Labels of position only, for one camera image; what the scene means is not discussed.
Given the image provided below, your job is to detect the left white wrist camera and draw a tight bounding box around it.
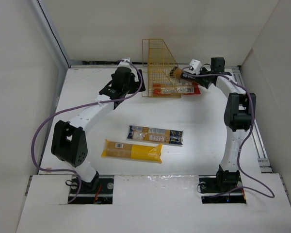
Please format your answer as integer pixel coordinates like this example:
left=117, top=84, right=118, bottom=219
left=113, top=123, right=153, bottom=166
left=117, top=58, right=131, bottom=69

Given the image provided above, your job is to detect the right aluminium rail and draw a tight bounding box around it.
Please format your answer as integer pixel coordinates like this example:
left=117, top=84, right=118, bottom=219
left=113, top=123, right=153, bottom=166
left=232, top=67, right=274, bottom=173

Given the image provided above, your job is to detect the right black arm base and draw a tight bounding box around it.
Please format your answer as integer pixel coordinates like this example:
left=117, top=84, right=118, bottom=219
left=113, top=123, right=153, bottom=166
left=196, top=167, right=246, bottom=204

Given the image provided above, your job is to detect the red spaghetti bag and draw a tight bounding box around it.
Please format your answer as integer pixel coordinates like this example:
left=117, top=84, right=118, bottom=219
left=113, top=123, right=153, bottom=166
left=152, top=83, right=201, bottom=96

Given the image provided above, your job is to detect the yellow spaghetti bag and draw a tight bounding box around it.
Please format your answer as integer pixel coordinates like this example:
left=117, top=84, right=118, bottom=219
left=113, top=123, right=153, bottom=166
left=101, top=140, right=162, bottom=164

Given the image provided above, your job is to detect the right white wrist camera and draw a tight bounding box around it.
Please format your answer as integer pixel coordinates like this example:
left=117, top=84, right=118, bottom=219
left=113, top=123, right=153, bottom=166
left=189, top=59, right=203, bottom=75

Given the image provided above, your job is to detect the clear blue-end spaghetti bag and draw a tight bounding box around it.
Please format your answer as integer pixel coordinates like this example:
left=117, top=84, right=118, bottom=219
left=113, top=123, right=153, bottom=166
left=127, top=125, right=183, bottom=146

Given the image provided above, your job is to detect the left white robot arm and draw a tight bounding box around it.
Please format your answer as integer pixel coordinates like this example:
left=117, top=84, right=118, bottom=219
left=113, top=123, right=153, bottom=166
left=51, top=67, right=145, bottom=191

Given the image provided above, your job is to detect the yellow wire shelf rack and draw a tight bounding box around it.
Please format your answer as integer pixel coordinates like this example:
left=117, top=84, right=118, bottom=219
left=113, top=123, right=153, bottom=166
left=142, top=38, right=181, bottom=98

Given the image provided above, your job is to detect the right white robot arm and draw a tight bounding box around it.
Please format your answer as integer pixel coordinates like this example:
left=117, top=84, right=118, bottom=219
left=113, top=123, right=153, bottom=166
left=199, top=57, right=256, bottom=194

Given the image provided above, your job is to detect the dark blue label spaghetti bag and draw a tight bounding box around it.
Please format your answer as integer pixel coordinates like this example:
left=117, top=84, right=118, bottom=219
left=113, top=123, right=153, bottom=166
left=169, top=67, right=210, bottom=89

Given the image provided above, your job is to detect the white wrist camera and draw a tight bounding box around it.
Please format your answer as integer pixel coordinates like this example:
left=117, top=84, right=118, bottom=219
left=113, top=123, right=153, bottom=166
left=189, top=59, right=203, bottom=75
left=117, top=58, right=131, bottom=69

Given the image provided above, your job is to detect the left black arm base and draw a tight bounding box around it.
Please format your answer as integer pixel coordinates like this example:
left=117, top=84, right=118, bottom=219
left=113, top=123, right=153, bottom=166
left=65, top=175, right=114, bottom=205

